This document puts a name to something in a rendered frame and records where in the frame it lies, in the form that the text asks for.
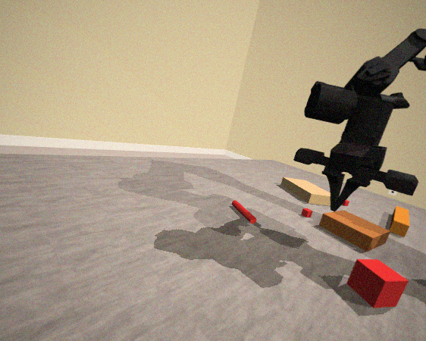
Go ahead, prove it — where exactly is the orange square block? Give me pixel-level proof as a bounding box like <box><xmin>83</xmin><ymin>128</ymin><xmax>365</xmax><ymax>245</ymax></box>
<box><xmin>319</xmin><ymin>210</ymin><xmax>391</xmax><ymax>252</ymax></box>

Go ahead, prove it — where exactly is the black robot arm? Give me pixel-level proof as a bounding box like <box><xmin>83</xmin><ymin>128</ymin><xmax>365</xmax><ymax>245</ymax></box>
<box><xmin>304</xmin><ymin>29</ymin><xmax>426</xmax><ymax>176</ymax></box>

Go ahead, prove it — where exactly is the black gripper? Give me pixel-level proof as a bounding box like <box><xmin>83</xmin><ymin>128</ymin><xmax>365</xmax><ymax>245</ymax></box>
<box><xmin>293</xmin><ymin>127</ymin><xmax>418</xmax><ymax>211</ymax></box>

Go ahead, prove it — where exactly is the red cylinder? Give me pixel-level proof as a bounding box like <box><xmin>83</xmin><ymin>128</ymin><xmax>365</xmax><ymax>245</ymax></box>
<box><xmin>232</xmin><ymin>200</ymin><xmax>256</xmax><ymax>224</ymax></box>

